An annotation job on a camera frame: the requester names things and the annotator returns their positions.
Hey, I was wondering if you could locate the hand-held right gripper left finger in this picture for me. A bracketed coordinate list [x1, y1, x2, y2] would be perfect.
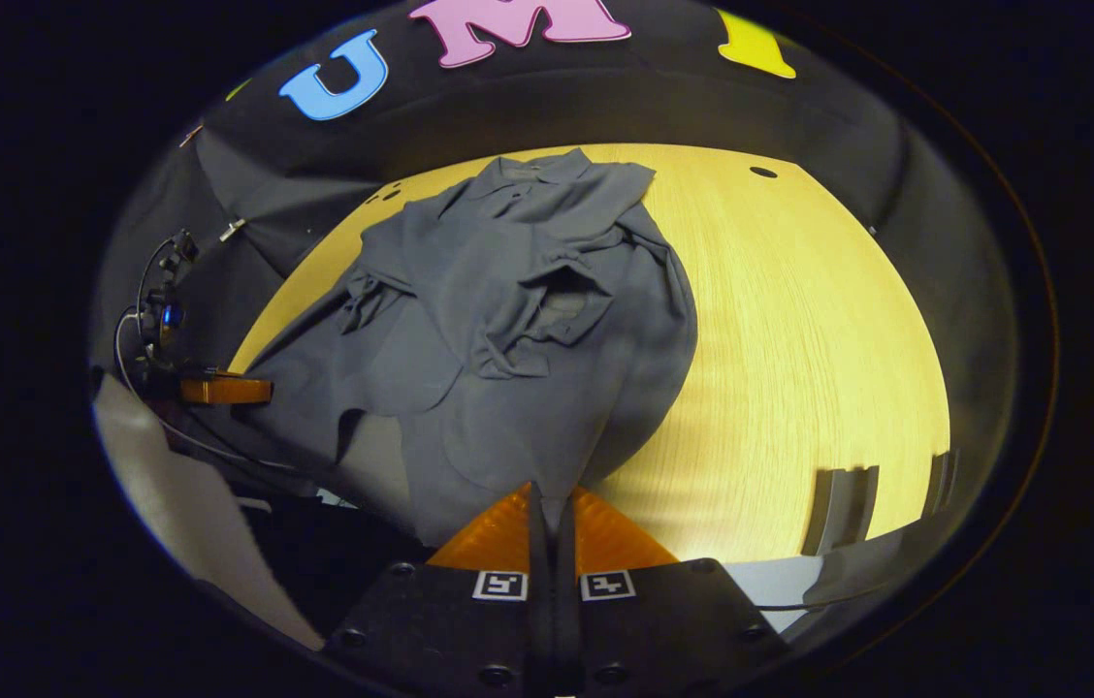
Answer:
[326, 482, 556, 697]

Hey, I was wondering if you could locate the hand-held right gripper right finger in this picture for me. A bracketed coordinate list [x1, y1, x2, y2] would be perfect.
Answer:
[555, 485, 792, 697]

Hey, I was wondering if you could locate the grey polo shirt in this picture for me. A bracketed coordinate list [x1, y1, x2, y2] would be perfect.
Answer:
[232, 147, 700, 549]

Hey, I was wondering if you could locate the black backdrop cloth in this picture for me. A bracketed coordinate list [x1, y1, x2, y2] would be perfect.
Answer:
[91, 0, 1018, 583]

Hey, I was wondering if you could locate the thin black cable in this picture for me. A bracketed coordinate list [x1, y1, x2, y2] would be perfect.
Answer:
[751, 596, 868, 614]

